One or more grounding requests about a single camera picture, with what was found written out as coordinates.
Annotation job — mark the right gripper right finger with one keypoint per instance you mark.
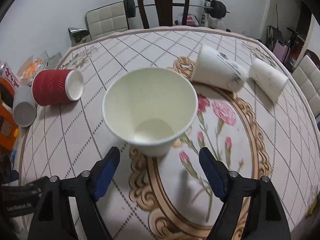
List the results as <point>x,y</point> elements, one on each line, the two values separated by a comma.
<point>266,217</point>

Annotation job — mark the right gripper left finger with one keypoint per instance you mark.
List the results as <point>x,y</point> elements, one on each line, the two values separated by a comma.
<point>52,218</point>

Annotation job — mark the grey ribbed cup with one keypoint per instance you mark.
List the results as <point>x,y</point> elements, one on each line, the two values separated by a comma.
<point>24,107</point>

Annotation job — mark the red corrugated paper cup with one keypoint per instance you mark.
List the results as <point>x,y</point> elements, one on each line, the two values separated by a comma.
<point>57,86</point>

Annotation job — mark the white printed paper cup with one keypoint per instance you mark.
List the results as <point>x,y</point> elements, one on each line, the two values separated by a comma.
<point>216,69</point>

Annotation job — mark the orange box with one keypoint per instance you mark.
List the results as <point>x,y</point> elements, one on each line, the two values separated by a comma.
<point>9,128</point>

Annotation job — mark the orange snack packet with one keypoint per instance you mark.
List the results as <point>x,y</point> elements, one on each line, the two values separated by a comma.
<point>28,69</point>

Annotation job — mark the glass ashtray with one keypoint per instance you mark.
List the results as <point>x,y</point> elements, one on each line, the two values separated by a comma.
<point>49,62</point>

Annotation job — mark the cream quilted chair right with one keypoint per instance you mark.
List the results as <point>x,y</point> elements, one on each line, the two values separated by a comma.
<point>306,75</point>

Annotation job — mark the cream quilted chair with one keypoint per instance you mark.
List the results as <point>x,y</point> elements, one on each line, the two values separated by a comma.
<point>106,20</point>
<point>306,75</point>

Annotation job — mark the pink suitcase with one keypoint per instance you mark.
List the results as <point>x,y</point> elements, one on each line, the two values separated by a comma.
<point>281,51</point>

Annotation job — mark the black printed box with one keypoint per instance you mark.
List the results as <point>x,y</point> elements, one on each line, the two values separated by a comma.
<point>78,36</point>

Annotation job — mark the white red plastic bag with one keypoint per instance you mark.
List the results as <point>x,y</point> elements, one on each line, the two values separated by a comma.
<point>191,20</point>

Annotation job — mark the barbell with black plates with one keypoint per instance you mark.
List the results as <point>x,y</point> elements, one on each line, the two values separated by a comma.
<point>216,9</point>

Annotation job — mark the dark wooden chair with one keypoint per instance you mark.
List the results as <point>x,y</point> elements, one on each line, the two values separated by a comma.
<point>164,12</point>

